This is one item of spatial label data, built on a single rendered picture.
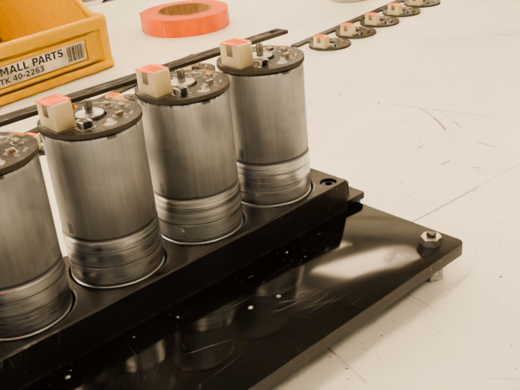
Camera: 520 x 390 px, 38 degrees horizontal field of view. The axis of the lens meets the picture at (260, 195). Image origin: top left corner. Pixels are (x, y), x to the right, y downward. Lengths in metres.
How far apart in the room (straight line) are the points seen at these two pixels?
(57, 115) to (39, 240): 0.03
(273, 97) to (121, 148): 0.05
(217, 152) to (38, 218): 0.05
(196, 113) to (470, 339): 0.09
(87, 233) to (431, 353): 0.09
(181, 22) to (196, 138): 0.31
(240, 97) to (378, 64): 0.21
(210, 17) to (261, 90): 0.30
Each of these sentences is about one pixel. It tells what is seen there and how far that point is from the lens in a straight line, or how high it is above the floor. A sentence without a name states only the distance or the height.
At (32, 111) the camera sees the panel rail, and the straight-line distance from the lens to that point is 0.20.
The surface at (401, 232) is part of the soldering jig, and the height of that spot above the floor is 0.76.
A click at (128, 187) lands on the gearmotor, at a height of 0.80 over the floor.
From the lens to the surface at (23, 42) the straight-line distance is 0.42.
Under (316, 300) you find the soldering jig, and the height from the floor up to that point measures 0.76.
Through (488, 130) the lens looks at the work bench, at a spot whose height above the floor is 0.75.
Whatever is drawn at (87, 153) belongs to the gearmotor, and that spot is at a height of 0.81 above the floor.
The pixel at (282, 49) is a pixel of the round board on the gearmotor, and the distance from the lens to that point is 0.22.
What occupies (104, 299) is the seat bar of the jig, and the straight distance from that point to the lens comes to 0.19.
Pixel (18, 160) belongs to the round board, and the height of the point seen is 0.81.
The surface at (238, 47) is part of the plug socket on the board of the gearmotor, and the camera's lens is 0.21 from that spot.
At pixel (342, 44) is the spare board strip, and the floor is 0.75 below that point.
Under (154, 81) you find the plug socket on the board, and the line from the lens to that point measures 0.19.
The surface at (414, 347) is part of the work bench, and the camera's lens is 0.20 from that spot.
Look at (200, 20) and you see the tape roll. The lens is 0.51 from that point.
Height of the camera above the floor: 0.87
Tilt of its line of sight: 26 degrees down
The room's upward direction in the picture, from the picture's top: 5 degrees counter-clockwise
